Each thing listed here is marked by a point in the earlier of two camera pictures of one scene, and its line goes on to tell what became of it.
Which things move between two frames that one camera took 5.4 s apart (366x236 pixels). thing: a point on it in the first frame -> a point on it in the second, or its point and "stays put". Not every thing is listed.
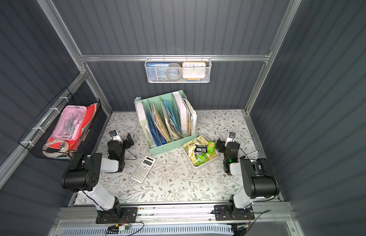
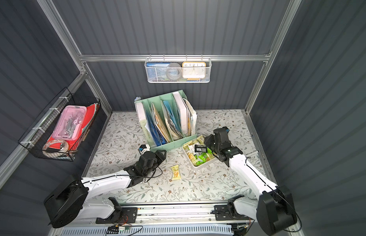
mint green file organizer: [167, 121] stays put
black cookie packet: [203, 148] stays put
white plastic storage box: [200, 152] stays put
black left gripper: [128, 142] -> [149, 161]
